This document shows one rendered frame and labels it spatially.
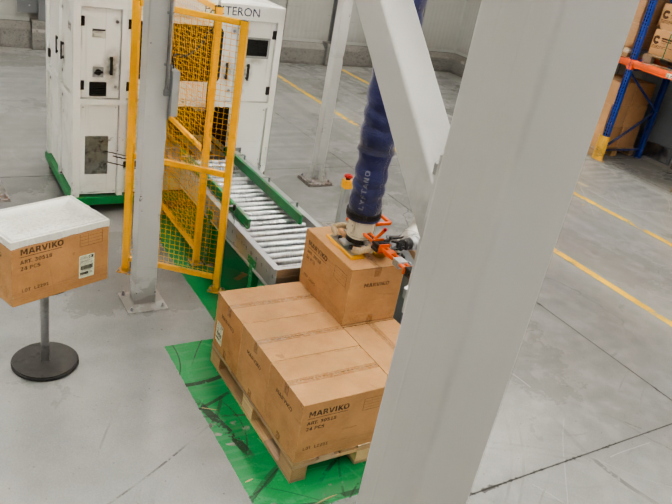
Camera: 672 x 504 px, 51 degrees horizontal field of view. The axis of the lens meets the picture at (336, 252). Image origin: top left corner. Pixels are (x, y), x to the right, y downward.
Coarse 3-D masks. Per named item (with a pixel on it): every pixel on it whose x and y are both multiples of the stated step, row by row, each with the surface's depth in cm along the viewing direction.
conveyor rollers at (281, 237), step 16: (224, 160) 669; (240, 176) 643; (240, 192) 609; (256, 192) 617; (256, 208) 582; (272, 208) 589; (240, 224) 548; (256, 224) 555; (272, 224) 563; (288, 224) 562; (304, 224) 569; (256, 240) 529; (272, 240) 536; (288, 240) 536; (304, 240) 542; (272, 256) 509; (288, 256) 516
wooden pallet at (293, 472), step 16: (224, 368) 466; (240, 384) 434; (240, 400) 440; (256, 416) 426; (272, 432) 400; (272, 448) 406; (352, 448) 401; (368, 448) 409; (288, 464) 385; (304, 464) 386; (288, 480) 387
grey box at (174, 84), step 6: (174, 72) 446; (174, 78) 447; (174, 84) 449; (174, 90) 451; (174, 96) 453; (168, 102) 459; (174, 102) 455; (168, 108) 460; (174, 108) 457; (168, 114) 461; (174, 114) 459
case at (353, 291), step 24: (312, 240) 462; (312, 264) 465; (336, 264) 438; (360, 264) 431; (384, 264) 437; (312, 288) 468; (336, 288) 440; (360, 288) 432; (384, 288) 443; (336, 312) 443; (360, 312) 442; (384, 312) 453
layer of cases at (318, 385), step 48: (288, 288) 471; (240, 336) 427; (288, 336) 419; (336, 336) 428; (384, 336) 437; (288, 384) 378; (336, 384) 385; (384, 384) 392; (288, 432) 382; (336, 432) 387
